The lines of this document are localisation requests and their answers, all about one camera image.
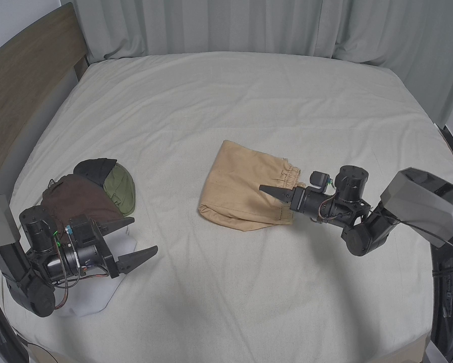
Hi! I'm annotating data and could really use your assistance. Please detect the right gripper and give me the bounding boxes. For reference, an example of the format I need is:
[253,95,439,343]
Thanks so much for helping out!
[290,187,337,221]

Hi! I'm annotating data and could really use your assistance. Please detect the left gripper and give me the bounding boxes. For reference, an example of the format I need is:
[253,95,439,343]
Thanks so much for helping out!
[66,218,159,279]

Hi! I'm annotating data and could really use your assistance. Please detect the tan shorts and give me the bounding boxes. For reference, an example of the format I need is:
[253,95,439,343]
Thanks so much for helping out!
[197,139,303,233]

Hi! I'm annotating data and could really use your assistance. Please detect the olive green garment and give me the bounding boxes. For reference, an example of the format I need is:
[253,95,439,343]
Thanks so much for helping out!
[103,164,137,217]

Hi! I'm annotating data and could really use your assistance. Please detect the white garment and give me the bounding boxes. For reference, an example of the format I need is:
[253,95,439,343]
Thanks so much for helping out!
[56,223,138,318]

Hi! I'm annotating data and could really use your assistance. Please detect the brown garment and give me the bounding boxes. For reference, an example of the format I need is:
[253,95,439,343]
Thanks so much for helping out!
[41,174,121,226]

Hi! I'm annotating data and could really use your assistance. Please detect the black garment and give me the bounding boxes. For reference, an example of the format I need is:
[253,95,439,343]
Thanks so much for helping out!
[73,158,118,188]

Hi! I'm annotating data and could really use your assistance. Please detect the bed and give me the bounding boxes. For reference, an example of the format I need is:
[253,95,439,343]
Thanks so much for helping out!
[0,2,453,363]

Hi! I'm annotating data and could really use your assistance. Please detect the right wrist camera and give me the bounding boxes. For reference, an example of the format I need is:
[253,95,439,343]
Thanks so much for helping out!
[309,170,331,195]

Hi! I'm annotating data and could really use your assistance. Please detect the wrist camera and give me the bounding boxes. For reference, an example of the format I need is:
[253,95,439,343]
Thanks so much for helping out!
[66,215,98,249]
[309,170,331,195]

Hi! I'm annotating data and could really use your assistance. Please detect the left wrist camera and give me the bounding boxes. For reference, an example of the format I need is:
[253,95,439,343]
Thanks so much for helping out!
[66,215,98,249]

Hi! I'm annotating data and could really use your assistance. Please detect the black cable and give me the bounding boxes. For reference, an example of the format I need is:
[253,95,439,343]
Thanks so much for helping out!
[20,341,59,363]

